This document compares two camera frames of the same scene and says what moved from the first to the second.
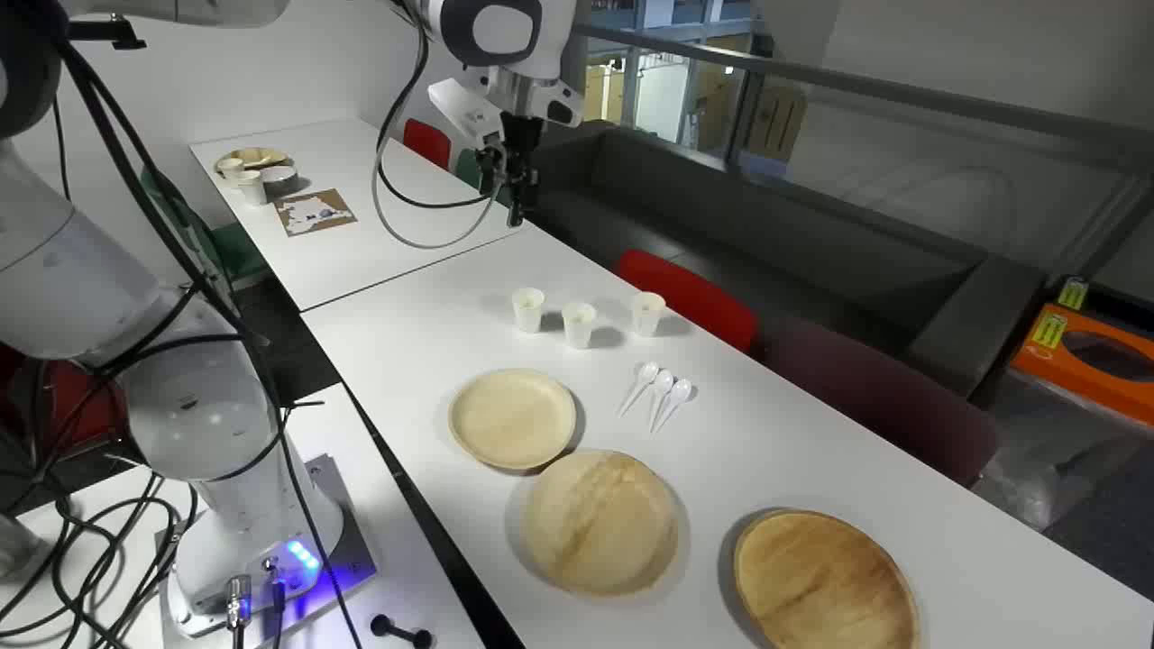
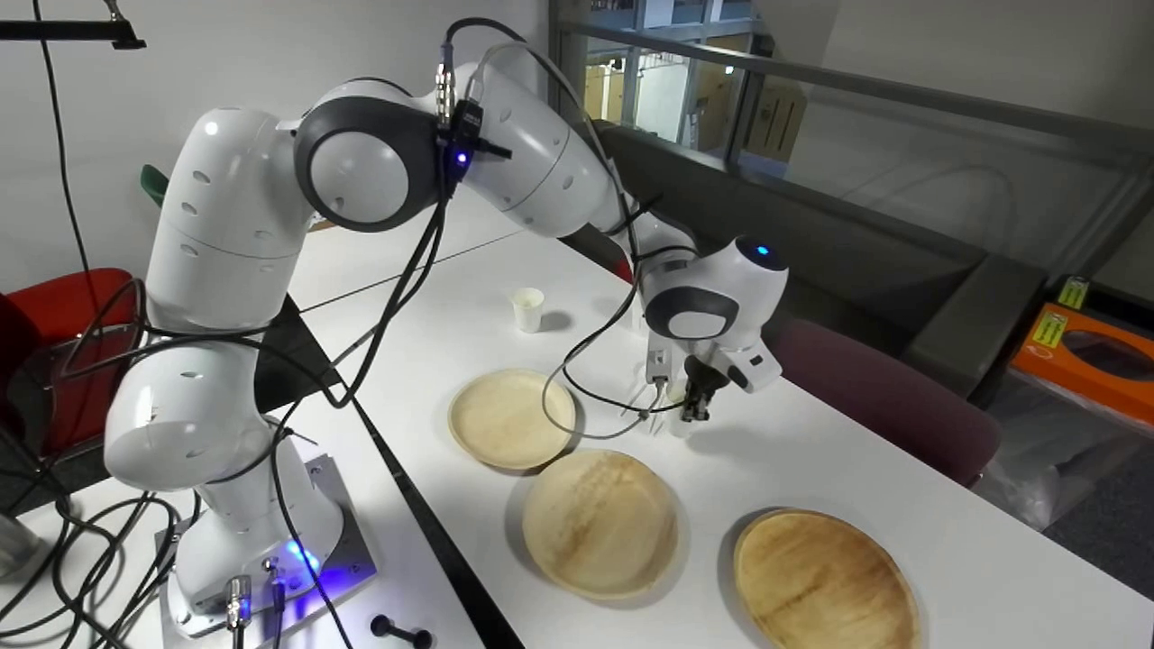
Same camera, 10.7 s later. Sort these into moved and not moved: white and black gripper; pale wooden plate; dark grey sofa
Moved: white and black gripper
Not moved: pale wooden plate; dark grey sofa
